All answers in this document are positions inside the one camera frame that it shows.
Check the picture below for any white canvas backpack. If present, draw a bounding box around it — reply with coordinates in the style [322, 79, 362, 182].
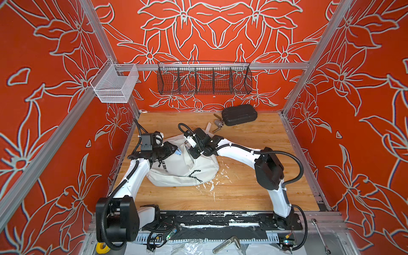
[147, 123, 220, 187]

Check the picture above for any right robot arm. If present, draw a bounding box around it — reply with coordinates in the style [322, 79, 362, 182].
[182, 128, 305, 229]

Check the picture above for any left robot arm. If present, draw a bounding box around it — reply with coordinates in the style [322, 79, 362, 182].
[96, 131, 178, 251]

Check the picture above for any black hard zip case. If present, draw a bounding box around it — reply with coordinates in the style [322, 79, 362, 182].
[222, 104, 258, 126]

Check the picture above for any yellow tape roll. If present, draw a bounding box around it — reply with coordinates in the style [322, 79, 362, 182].
[96, 242, 111, 255]

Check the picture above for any silver wrench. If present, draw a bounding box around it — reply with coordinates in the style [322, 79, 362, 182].
[312, 218, 331, 255]

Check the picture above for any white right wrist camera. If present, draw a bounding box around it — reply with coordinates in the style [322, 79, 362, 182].
[184, 136, 197, 148]

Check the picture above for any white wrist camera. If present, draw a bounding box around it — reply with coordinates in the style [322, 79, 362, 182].
[154, 131, 164, 144]
[184, 136, 197, 148]

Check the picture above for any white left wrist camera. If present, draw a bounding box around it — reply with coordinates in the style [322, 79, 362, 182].
[154, 131, 164, 144]

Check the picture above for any silver metal tool with handle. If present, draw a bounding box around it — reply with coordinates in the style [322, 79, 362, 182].
[213, 114, 224, 133]

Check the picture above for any black wire wall basket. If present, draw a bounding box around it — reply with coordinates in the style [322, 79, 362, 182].
[157, 61, 253, 96]

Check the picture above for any white wire wall basket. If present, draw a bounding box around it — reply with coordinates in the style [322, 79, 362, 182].
[90, 58, 139, 103]

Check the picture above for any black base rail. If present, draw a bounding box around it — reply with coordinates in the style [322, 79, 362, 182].
[132, 210, 303, 232]

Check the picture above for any grey angled metal bracket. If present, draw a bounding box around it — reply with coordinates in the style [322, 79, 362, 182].
[212, 236, 241, 254]

